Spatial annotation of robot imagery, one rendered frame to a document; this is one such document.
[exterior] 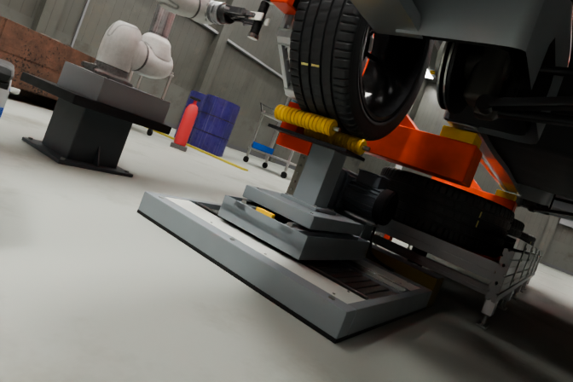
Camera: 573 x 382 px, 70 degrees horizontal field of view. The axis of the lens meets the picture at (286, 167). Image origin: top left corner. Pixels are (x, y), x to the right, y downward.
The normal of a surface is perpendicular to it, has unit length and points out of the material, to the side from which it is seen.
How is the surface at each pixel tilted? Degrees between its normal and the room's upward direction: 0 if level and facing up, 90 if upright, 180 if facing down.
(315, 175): 90
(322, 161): 90
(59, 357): 0
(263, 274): 90
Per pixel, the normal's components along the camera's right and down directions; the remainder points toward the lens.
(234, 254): -0.54, -0.18
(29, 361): 0.36, -0.93
